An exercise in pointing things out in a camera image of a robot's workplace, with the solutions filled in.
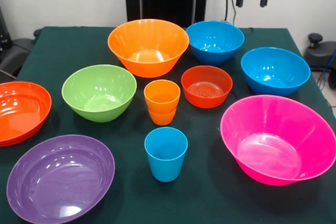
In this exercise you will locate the blue cone-shaped bowl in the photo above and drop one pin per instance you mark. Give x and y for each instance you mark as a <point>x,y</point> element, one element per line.
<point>215,48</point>

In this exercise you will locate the large orange bowl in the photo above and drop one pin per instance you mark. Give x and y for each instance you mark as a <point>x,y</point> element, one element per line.
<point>147,58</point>

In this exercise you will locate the blue round bowl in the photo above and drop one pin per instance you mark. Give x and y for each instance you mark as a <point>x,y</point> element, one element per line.
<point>275,77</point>

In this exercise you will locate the small red bowl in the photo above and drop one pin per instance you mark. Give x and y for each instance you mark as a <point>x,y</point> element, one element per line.
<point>206,95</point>

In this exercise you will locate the orange cup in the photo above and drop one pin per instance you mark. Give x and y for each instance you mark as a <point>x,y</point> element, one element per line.
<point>162,98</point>
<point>162,119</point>

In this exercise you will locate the pink bowl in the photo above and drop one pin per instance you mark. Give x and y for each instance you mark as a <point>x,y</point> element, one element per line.
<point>270,150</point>

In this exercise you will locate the blue cup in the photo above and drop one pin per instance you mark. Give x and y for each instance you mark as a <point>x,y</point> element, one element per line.
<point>166,161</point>

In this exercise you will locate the green bowl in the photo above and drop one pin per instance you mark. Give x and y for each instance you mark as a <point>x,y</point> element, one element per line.
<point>99,103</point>

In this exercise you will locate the dark green table cloth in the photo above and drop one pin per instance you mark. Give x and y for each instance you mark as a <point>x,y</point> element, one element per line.
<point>65,45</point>

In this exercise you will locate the black equipment box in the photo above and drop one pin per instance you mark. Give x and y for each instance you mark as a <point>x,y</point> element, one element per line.
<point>4,30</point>

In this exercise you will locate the large red-orange bowl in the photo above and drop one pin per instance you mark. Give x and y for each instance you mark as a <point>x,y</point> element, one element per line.
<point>18,113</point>

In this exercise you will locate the purple bowl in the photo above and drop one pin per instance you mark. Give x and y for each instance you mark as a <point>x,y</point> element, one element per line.
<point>57,182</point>

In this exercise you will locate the black pedestal foot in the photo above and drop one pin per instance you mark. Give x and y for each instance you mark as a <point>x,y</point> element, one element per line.
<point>320,53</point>
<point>15,53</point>

